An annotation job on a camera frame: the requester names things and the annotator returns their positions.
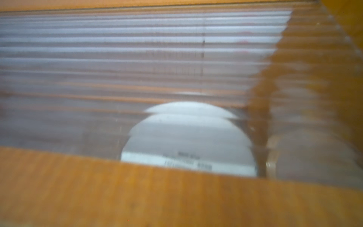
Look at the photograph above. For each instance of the wooden three-tier shelf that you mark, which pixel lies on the wooden three-tier shelf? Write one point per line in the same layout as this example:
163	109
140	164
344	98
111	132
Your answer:
76	76

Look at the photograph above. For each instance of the white seed can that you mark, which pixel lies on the white seed can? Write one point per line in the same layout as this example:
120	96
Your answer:
192	135

